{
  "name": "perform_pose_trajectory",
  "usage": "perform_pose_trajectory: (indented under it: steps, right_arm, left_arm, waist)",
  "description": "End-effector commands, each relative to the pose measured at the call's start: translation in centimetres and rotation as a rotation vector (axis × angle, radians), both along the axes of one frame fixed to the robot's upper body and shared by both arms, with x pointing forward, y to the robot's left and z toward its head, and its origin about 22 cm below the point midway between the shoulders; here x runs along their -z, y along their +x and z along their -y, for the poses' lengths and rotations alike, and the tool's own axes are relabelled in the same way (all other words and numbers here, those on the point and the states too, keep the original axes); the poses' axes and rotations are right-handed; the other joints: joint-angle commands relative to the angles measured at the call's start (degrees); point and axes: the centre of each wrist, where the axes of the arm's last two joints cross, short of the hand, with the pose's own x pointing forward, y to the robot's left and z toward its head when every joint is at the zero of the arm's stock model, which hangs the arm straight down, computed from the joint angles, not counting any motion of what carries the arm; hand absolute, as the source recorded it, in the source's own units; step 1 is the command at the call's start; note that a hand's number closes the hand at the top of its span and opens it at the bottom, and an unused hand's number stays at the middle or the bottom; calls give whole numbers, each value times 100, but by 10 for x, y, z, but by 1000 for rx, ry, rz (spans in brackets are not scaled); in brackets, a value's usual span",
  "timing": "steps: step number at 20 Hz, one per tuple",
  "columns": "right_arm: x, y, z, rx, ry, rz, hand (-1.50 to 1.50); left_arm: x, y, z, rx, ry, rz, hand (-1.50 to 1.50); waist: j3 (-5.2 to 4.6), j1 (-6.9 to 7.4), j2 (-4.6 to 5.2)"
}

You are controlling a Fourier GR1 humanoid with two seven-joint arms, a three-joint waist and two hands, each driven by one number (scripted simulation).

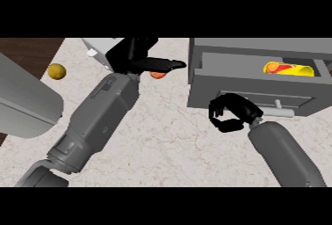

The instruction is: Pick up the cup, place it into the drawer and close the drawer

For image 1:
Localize grey drawer handle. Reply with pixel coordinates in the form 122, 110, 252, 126
258, 99, 295, 118

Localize grey open drawer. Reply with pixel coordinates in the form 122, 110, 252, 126
186, 38, 332, 118

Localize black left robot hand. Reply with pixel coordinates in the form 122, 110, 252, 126
105, 37, 187, 76

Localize orange round fruit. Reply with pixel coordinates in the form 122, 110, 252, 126
149, 71, 167, 80

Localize grey rounded appliance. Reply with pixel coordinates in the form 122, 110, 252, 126
0, 52, 65, 140

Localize yellow lemon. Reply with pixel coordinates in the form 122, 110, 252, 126
47, 62, 68, 81

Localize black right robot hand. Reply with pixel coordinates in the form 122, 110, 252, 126
208, 92, 264, 134

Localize white box with knob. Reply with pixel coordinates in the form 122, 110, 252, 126
80, 38, 125, 72

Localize yellow patterned cup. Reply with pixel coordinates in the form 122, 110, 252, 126
263, 61, 316, 77

